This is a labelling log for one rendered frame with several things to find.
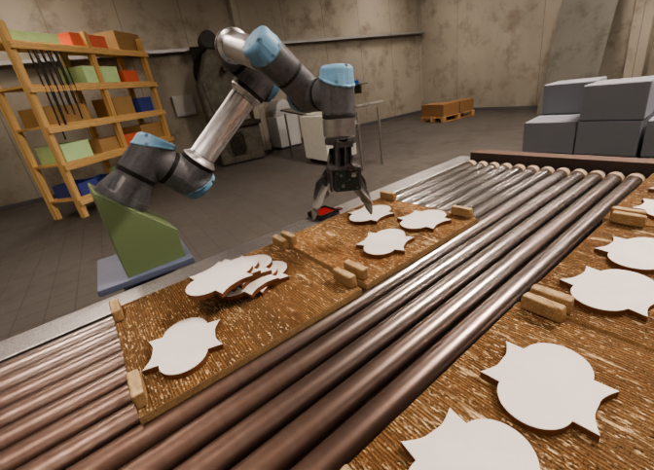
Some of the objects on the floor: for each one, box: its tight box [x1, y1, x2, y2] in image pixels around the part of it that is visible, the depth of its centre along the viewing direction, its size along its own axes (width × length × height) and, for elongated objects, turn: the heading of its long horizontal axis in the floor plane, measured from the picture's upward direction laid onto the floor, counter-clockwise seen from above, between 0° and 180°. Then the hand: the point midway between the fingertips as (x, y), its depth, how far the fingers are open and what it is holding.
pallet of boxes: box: [523, 76, 654, 159], centre depth 256 cm, size 108×72×107 cm
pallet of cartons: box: [420, 98, 475, 123], centre depth 930 cm, size 124×85×45 cm
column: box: [97, 239, 195, 297], centre depth 128 cm, size 38×38×87 cm
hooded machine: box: [267, 99, 302, 150], centre depth 846 cm, size 65×53×116 cm
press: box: [190, 30, 273, 166], centre depth 733 cm, size 137×118×262 cm
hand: (342, 217), depth 86 cm, fingers open, 14 cm apart
